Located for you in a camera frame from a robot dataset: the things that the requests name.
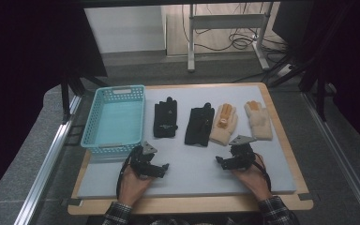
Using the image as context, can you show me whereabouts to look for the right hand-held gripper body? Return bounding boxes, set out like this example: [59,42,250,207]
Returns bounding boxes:
[227,134,259,172]

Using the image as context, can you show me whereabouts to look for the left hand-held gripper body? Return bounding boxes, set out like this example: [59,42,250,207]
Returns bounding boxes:
[128,141,158,179]

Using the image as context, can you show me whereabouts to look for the cream fleece glove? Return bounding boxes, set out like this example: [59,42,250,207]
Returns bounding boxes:
[243,99,274,142]

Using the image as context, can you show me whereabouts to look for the black glove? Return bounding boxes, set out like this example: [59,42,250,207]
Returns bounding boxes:
[152,96,179,139]
[184,102,216,147]

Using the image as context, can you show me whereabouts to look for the teal plastic basket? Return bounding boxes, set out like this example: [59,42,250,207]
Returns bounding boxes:
[80,84,146,157]

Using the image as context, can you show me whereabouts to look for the person's left hand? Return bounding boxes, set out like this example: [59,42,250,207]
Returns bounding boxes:
[117,164,155,208]

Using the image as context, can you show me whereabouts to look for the person's right hand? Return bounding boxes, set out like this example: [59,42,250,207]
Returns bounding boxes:
[231,153,274,203]

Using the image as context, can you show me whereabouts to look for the pale grey foam mat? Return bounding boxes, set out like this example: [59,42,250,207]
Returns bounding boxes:
[76,84,297,200]

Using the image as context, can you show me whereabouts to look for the white power strip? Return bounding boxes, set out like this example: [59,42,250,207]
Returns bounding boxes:
[276,64,293,79]

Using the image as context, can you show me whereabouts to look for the black tripod stand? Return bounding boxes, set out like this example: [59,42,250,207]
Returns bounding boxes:
[59,69,109,123]

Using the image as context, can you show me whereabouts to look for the white panel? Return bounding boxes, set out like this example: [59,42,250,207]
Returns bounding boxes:
[83,5,167,54]

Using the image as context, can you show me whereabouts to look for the dark curtain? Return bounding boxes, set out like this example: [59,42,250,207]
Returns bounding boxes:
[0,0,109,209]
[271,0,360,158]

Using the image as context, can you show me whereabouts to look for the right hand-held gripper black cable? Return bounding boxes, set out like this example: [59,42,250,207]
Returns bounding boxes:
[252,152,273,192]

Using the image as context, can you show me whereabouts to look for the hand-held gripper black cable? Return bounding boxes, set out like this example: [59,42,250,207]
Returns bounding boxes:
[252,152,273,192]
[115,153,133,200]

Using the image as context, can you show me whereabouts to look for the left hand-held gripper black cable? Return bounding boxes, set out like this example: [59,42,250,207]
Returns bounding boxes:
[115,153,133,200]

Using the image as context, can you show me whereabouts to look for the cream glove with white ring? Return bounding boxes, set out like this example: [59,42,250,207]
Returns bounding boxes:
[208,102,239,147]

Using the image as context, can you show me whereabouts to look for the aluminium rail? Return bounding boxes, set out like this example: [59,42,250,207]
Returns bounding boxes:
[301,92,360,224]
[13,95,83,225]

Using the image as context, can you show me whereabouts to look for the black floor cables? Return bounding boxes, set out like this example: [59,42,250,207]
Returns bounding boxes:
[181,3,290,64]

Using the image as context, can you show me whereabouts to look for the white metal stand frame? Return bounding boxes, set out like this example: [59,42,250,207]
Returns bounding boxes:
[187,3,275,73]

